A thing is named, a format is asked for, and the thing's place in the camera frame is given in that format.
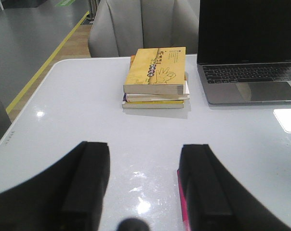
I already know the yellow bottom book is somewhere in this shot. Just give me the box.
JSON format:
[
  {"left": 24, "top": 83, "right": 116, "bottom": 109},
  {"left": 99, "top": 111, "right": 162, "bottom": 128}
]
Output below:
[{"left": 122, "top": 94, "right": 184, "bottom": 109}]

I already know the grey laptop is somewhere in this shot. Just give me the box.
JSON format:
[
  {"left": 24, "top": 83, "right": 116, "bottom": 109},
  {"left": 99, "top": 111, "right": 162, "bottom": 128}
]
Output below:
[{"left": 197, "top": 0, "right": 291, "bottom": 105}]

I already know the yellow top book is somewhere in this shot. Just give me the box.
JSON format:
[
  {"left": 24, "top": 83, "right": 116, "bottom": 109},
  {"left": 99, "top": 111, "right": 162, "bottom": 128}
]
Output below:
[{"left": 123, "top": 47, "right": 186, "bottom": 95}]

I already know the yellow book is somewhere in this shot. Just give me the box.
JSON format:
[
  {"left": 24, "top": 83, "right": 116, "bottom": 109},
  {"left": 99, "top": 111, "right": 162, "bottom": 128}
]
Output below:
[
  {"left": 123, "top": 47, "right": 186, "bottom": 95},
  {"left": 122, "top": 94, "right": 184, "bottom": 109}
]

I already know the pink highlighter pen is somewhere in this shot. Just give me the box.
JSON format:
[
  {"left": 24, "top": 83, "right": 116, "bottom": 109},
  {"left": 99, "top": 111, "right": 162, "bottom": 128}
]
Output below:
[{"left": 176, "top": 170, "right": 191, "bottom": 231}]

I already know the white middle book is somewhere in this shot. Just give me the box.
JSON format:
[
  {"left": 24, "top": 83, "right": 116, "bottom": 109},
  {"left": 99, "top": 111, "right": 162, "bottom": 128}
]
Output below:
[{"left": 124, "top": 73, "right": 190, "bottom": 102}]

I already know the grey left chair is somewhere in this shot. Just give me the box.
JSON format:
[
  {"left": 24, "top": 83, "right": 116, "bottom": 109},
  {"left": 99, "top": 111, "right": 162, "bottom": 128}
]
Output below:
[{"left": 88, "top": 0, "right": 200, "bottom": 57}]

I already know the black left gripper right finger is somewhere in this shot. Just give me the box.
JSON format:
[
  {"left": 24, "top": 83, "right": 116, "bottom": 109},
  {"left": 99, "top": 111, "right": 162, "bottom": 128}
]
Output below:
[{"left": 179, "top": 144, "right": 291, "bottom": 231}]

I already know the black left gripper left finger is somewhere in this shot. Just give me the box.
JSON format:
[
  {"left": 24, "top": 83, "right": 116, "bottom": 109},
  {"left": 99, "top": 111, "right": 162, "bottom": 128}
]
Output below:
[{"left": 0, "top": 141, "right": 110, "bottom": 231}]

